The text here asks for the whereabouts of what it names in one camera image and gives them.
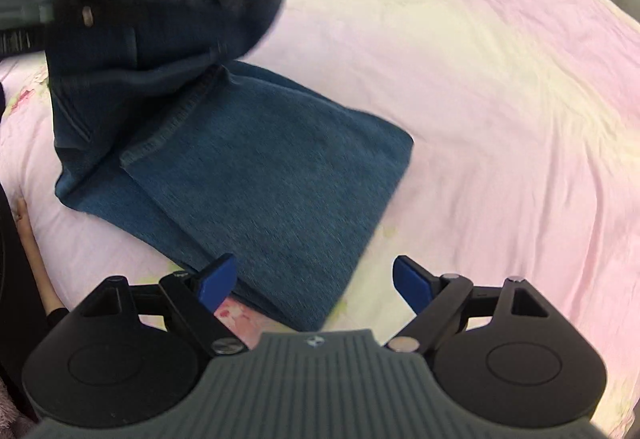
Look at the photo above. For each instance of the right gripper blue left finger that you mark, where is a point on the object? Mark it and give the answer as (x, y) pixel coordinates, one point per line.
(192, 302)

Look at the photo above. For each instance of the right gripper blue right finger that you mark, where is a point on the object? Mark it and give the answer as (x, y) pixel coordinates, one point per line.
(437, 303)

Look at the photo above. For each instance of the blue denim pants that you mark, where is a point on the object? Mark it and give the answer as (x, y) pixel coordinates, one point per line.
(163, 130)

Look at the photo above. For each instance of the person's hand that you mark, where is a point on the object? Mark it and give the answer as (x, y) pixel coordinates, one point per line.
(22, 217)

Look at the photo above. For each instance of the pink floral bed cover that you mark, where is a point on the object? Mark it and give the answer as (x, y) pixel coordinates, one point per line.
(525, 120)

